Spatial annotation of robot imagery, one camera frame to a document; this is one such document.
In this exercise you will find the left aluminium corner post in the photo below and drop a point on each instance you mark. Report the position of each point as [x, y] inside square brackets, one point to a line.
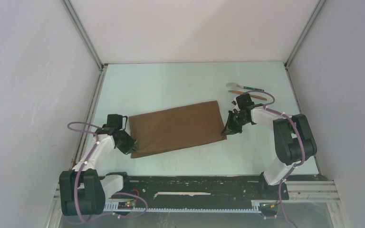
[82, 33]

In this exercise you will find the brown cloth napkin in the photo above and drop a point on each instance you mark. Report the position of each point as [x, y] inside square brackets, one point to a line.
[176, 128]

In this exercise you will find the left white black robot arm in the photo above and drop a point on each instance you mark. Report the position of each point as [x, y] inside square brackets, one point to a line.
[82, 190]

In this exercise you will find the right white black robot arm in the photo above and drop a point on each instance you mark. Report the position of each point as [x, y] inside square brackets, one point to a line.
[293, 139]

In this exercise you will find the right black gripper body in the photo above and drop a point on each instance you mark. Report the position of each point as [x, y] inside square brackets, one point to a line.
[239, 121]

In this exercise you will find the aluminium corner post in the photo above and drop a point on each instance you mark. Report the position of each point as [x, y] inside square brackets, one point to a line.
[82, 33]
[304, 33]

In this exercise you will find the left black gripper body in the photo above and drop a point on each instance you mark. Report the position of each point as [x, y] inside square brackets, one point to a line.
[125, 146]

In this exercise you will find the aluminium frame profile front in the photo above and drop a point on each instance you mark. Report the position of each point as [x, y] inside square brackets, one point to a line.
[312, 191]

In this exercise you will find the right aluminium corner post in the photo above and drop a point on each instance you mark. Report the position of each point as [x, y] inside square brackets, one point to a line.
[304, 33]

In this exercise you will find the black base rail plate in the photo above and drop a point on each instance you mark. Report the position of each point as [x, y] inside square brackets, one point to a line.
[202, 192]

